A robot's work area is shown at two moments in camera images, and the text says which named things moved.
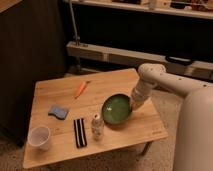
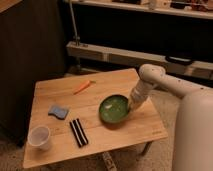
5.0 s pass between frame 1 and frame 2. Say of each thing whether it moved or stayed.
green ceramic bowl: moved
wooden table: stayed
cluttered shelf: stayed
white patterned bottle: moved
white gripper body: stayed
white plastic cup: stayed
